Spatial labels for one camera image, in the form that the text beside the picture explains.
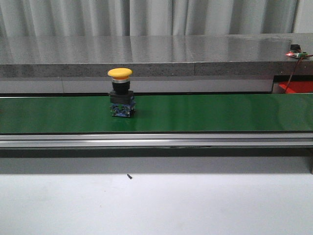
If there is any yellow mushroom push button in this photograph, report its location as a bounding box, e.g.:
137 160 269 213
108 68 135 118

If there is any green conveyor belt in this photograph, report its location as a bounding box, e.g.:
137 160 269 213
0 94 313 134

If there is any grey stone counter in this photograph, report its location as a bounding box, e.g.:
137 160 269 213
0 33 313 78

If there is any red plastic tray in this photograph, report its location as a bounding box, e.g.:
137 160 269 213
275 81 313 94

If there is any small black sensor cube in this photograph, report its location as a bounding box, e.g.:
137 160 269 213
290 44 301 53

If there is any small green circuit board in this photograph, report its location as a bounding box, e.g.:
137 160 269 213
286 51 309 59

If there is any grey curtain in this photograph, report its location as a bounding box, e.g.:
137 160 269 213
0 0 298 37

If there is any aluminium conveyor frame rail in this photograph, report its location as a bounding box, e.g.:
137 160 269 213
0 133 313 175

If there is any red black wire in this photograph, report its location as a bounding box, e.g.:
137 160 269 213
283 54 313 94

